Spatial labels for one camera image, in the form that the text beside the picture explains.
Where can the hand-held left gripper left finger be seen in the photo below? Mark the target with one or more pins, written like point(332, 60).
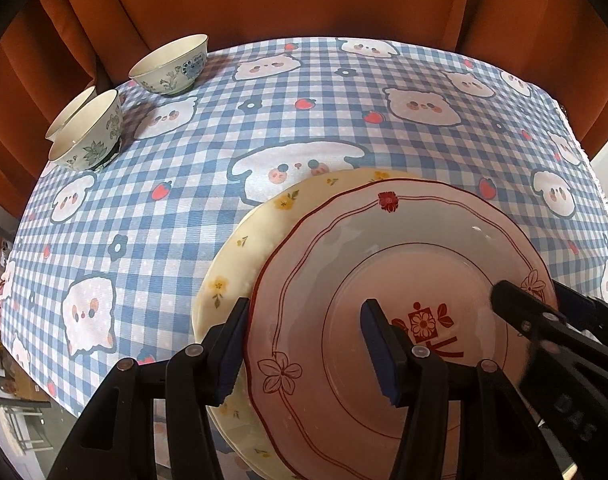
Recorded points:
point(229, 355)

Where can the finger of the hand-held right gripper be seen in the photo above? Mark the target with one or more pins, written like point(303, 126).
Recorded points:
point(579, 305)
point(524, 310)

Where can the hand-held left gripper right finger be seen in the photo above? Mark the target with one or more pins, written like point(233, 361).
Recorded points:
point(379, 355)

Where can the round yellow floral plate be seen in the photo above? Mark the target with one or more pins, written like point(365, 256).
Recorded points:
point(198, 310)

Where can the scalloped yellow floral plate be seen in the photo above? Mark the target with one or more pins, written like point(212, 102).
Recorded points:
point(264, 230)

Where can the white red-rimmed plate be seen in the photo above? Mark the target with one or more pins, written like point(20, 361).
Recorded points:
point(344, 270)

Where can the wooden furniture frame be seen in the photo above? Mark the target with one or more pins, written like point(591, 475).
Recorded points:
point(14, 395)

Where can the blue checkered bear tablecloth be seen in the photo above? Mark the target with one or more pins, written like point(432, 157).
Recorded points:
point(334, 110)

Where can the pale green floral bowl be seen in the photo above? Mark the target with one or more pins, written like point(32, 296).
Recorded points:
point(169, 60)
point(84, 125)
point(66, 115)

